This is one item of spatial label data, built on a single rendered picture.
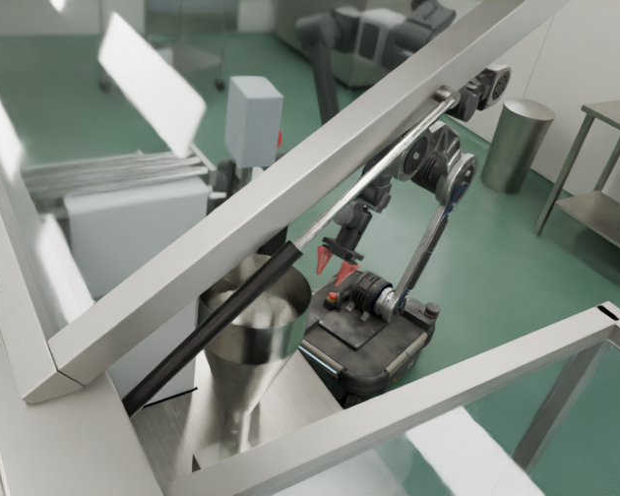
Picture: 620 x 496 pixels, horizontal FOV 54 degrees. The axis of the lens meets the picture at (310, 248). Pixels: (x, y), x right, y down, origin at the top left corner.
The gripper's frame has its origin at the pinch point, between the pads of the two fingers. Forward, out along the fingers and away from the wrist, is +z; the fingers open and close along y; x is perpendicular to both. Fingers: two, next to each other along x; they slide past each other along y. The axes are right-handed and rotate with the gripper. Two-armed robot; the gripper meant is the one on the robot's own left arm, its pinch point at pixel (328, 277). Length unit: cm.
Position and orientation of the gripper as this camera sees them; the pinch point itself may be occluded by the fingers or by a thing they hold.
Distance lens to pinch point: 156.7
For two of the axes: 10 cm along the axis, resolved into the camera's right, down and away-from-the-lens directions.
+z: -4.5, 8.8, 1.6
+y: 7.6, 4.7, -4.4
